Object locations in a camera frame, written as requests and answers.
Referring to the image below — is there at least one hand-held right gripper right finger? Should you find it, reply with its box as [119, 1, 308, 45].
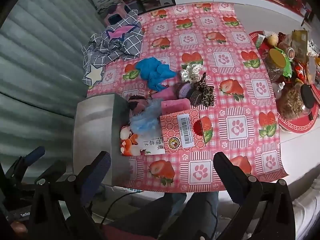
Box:
[213, 151, 297, 240]

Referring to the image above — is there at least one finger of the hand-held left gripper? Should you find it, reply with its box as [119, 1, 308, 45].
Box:
[5, 146, 46, 180]
[35, 160, 67, 183]

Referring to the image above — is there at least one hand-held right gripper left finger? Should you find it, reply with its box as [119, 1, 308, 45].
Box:
[27, 151, 112, 240]

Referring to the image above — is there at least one grey cardboard box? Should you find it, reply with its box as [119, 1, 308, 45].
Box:
[72, 94, 132, 187]

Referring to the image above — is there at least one light blue fluffy cloth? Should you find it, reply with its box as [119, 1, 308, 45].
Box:
[130, 99, 162, 133]

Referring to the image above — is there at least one pink brown soft sock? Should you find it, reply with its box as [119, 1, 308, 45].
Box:
[128, 95, 149, 113]

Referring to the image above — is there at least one leopard print scrunchie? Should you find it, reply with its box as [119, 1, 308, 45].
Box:
[191, 73, 215, 107]

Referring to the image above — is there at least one purple brown knit scrunchie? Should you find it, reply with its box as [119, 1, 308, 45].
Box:
[174, 82, 202, 105]

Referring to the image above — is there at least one white dotted scrunchie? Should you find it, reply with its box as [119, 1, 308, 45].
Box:
[180, 63, 203, 82]

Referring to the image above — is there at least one person's left hand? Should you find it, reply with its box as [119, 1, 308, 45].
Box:
[11, 221, 28, 233]

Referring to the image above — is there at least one strawberry print pink tablecloth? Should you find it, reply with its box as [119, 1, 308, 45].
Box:
[86, 2, 288, 193]

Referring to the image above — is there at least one red patterned packet with barcode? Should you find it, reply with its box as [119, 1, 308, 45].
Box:
[119, 109, 213, 156]

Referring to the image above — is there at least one red round snack tray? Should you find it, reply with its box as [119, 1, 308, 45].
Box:
[249, 31, 320, 133]

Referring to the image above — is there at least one black lid jar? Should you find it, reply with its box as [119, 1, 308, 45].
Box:
[279, 84, 315, 120]

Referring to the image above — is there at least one green snack packet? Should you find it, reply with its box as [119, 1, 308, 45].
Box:
[275, 47, 293, 78]

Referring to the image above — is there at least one yellow lid jar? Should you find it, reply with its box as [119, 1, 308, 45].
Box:
[264, 48, 288, 80]

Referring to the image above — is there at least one grey checked star cloth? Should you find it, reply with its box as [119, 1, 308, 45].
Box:
[82, 9, 144, 88]

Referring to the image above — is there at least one brown paper packet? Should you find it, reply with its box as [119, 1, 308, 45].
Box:
[291, 30, 308, 57]

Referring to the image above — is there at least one pink plastic stool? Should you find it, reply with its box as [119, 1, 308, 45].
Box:
[104, 4, 132, 24]

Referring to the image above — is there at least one green plant decoration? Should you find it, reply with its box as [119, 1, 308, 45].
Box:
[280, 0, 303, 8]

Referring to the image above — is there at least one black cable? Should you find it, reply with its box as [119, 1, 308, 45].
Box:
[100, 191, 143, 224]

